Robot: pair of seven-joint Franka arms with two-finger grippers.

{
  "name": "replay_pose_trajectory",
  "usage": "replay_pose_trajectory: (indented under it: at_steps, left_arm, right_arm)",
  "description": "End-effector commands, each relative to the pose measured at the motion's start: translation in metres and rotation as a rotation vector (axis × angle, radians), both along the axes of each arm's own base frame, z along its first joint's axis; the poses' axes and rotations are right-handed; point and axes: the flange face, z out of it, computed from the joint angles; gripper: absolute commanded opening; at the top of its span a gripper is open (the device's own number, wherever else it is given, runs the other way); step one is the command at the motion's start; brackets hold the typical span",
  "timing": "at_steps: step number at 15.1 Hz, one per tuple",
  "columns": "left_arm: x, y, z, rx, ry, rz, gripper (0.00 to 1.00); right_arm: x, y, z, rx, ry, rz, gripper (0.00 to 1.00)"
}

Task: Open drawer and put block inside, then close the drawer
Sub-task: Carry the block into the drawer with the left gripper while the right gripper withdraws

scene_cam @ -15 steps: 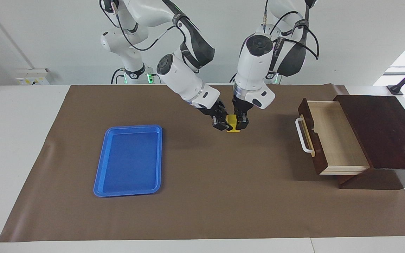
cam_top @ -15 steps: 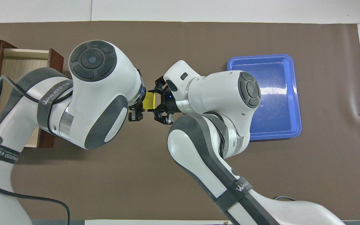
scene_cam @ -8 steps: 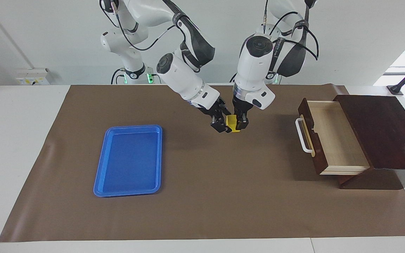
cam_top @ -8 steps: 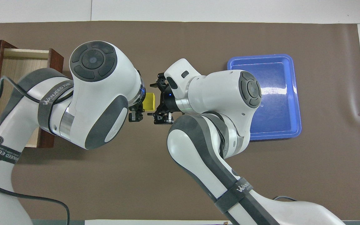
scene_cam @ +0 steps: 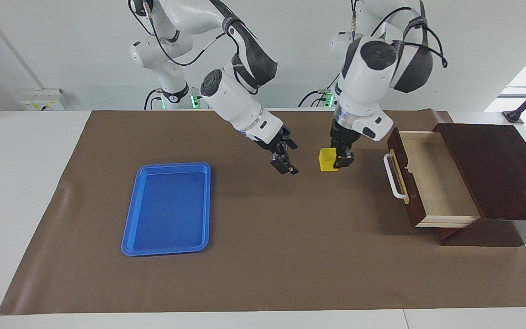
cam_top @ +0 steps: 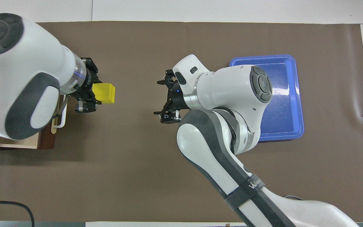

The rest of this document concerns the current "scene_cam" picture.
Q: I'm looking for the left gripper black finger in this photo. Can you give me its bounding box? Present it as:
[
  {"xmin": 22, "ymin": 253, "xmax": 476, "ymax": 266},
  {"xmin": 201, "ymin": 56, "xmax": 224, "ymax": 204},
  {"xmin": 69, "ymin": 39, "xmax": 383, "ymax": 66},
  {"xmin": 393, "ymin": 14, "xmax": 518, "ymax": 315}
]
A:
[{"xmin": 333, "ymin": 145, "xmax": 355, "ymax": 169}]

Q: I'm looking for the yellow cube block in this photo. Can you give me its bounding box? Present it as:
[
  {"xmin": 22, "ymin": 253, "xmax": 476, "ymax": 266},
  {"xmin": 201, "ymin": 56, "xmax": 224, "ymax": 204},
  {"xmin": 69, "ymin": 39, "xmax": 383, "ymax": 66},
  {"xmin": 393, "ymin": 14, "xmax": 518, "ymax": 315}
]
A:
[{"xmin": 319, "ymin": 147, "xmax": 339, "ymax": 172}]

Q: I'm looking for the white drawer handle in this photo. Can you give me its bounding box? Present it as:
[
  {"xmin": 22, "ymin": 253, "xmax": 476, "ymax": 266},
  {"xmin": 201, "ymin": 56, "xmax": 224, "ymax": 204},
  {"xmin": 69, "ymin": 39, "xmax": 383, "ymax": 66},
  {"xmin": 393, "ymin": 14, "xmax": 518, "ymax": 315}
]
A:
[{"xmin": 383, "ymin": 153, "xmax": 409, "ymax": 200}]

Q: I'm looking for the wooden drawer with dark face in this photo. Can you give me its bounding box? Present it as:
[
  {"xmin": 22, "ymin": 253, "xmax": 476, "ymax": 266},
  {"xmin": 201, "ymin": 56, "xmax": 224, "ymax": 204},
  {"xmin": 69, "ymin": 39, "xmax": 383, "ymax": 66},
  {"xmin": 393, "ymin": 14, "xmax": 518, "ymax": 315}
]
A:
[{"xmin": 383, "ymin": 128, "xmax": 482, "ymax": 228}]

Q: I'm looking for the dark wooden drawer cabinet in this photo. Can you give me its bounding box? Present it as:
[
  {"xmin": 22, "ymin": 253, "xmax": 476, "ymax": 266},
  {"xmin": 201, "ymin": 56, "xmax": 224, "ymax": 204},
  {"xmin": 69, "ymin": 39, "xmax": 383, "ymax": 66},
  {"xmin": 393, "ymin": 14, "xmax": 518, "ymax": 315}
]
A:
[{"xmin": 432, "ymin": 122, "xmax": 526, "ymax": 247}]

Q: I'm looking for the brown paper table mat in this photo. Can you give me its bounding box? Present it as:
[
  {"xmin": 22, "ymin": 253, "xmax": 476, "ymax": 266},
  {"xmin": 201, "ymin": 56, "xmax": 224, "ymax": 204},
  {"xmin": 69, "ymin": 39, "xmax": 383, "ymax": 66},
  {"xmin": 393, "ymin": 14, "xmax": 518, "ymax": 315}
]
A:
[{"xmin": 0, "ymin": 110, "xmax": 526, "ymax": 316}]

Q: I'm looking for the blue plastic tray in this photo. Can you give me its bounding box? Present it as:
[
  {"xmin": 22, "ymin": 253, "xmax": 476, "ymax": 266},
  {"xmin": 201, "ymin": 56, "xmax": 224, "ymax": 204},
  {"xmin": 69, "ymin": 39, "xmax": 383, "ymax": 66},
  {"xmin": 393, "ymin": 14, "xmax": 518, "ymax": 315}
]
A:
[{"xmin": 121, "ymin": 162, "xmax": 212, "ymax": 257}]

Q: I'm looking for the black left arm base cable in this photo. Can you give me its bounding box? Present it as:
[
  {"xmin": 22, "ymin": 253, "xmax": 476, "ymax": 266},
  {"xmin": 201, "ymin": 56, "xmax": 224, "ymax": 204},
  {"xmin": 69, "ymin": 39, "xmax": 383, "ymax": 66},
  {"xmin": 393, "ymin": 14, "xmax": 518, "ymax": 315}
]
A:
[{"xmin": 298, "ymin": 73, "xmax": 342, "ymax": 108}]

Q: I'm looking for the black arm base cable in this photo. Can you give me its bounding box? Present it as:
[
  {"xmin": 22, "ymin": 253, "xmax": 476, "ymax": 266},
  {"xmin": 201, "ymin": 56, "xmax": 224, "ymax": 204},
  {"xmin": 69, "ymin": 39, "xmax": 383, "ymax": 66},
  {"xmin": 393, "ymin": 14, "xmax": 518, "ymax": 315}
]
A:
[
  {"xmin": 143, "ymin": 88, "xmax": 164, "ymax": 110},
  {"xmin": 298, "ymin": 73, "xmax": 342, "ymax": 108}
]

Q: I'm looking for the black right arm base cable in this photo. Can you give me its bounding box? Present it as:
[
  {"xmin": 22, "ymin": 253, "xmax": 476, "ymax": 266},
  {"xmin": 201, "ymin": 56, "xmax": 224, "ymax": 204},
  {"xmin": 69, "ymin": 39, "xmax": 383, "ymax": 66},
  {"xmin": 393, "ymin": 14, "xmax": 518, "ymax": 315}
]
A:
[{"xmin": 143, "ymin": 88, "xmax": 164, "ymax": 110}]

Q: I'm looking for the white wall socket box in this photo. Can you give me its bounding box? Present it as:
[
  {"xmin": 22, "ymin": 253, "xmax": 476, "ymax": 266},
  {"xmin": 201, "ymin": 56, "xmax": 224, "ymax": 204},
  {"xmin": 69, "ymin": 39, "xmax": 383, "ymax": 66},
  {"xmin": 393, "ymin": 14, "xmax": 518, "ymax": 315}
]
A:
[{"xmin": 19, "ymin": 89, "xmax": 65, "ymax": 111}]

